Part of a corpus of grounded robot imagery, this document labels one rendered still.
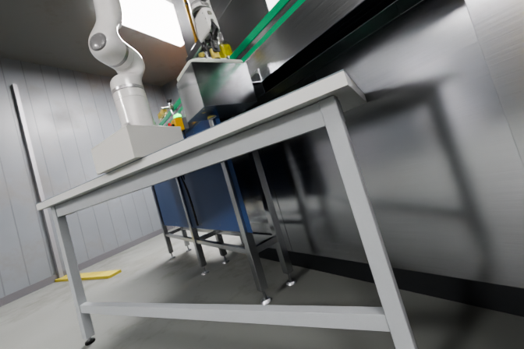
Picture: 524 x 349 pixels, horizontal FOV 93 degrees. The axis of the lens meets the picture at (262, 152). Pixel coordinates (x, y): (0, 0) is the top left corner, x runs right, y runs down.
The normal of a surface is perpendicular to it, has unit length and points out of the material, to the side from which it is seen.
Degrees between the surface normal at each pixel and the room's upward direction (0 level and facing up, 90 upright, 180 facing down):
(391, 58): 90
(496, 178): 90
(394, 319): 90
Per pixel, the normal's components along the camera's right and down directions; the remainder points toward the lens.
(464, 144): -0.77, 0.20
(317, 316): -0.47, 0.09
